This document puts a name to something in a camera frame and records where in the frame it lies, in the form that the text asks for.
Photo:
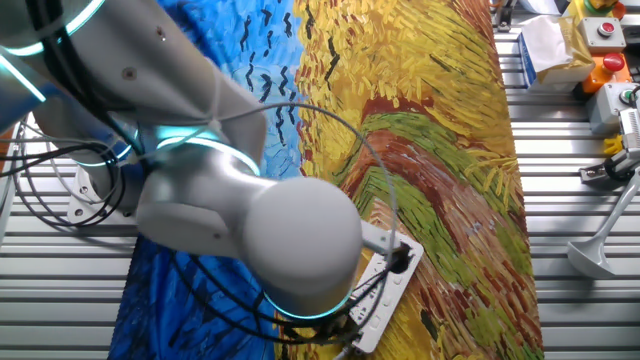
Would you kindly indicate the small yellow plastic piece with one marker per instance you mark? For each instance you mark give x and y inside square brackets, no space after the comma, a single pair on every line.
[612,145]

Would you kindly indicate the white tissue box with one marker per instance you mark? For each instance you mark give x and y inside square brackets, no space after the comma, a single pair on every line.
[545,40]

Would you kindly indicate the grey box with green button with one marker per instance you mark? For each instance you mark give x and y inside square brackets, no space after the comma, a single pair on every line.
[602,107]

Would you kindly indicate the black metal bracket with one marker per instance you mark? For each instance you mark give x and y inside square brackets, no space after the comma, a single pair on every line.
[502,17]

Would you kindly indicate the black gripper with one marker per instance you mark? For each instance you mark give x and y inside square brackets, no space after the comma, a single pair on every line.
[340,330]

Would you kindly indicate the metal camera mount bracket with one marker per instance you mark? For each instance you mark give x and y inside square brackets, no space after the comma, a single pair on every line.
[592,172]

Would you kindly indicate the white four-socket power strip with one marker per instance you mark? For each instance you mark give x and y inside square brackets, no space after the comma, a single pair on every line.
[372,331]

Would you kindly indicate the white camera with grille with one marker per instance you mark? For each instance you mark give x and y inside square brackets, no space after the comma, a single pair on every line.
[631,125]

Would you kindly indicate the yellow object with green top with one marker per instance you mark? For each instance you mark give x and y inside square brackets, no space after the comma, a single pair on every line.
[582,9]

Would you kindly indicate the painted wheatfield print cloth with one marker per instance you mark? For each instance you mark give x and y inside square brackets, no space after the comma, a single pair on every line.
[450,175]

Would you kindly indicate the orange emergency stop button box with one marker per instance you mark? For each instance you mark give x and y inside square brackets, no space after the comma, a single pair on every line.
[597,77]

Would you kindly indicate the white paper sheet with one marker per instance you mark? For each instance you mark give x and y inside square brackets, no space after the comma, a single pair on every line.
[540,5]

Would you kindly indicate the grey camera stand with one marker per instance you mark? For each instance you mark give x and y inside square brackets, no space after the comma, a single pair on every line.
[592,255]

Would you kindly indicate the grey box with red button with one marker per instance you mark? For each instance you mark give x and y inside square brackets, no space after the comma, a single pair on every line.
[595,40]

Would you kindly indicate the white blue cardboard box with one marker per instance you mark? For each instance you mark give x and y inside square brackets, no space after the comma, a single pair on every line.
[555,77]

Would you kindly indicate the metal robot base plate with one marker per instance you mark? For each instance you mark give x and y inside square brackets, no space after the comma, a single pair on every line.
[82,200]

